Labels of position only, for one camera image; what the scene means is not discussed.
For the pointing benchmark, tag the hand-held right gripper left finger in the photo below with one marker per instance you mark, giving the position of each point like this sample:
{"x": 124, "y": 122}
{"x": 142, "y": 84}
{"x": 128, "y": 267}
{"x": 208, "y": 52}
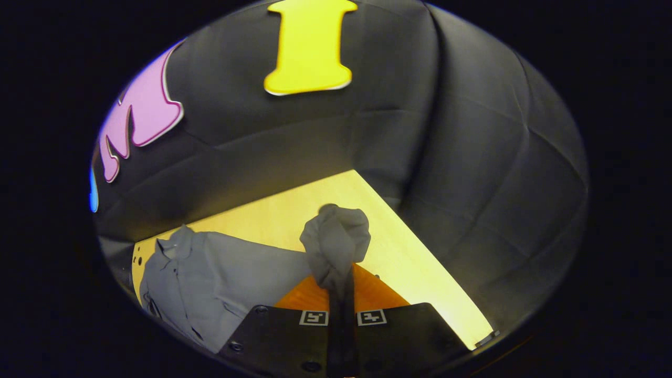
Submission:
{"x": 283, "y": 336}

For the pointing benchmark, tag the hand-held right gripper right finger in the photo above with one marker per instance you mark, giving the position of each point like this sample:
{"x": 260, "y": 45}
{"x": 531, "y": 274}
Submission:
{"x": 404, "y": 336}

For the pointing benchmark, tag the grey long-sleeved shirt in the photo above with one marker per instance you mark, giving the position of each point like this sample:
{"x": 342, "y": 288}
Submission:
{"x": 231, "y": 278}

